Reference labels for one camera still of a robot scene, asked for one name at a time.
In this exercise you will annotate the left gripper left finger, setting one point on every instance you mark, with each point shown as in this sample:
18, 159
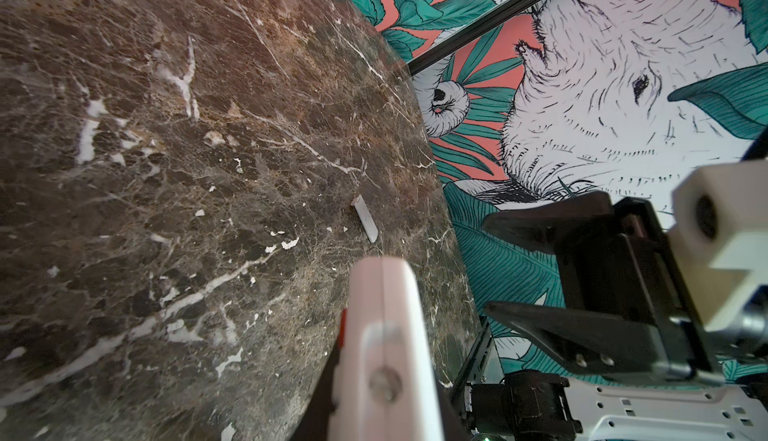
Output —
313, 425

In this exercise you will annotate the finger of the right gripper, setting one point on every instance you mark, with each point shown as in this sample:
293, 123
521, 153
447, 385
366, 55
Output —
539, 229
591, 343

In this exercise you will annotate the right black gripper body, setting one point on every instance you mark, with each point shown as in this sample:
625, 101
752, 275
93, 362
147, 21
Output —
623, 266

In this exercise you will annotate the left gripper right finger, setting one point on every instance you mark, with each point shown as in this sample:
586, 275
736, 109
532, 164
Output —
453, 429

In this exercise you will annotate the white remote control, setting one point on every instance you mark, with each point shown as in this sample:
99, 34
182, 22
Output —
384, 386

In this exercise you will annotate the white battery cover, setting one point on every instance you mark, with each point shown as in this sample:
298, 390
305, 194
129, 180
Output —
366, 218

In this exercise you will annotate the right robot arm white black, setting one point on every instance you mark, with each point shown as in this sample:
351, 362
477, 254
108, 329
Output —
531, 405

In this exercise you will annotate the black mounting rail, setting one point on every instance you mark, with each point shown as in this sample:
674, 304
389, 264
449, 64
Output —
474, 366

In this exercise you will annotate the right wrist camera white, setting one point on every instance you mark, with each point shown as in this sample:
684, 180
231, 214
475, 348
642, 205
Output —
719, 239

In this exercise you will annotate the right black frame post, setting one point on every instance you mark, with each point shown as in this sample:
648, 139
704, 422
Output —
484, 24

